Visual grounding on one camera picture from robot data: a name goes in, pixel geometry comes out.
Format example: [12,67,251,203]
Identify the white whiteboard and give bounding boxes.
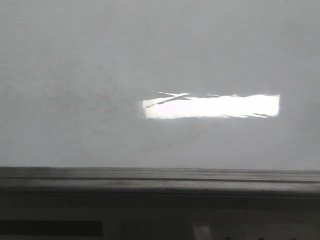
[0,0,320,196]

